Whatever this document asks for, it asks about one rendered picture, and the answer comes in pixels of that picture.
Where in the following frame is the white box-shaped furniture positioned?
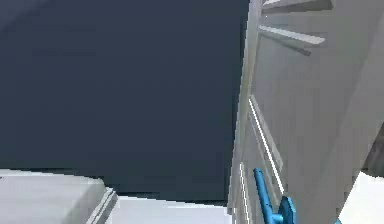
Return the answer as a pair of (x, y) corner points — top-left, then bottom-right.
(0, 168), (120, 224)

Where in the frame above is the blue door handle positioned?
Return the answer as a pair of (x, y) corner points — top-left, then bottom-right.
(252, 167), (298, 224)

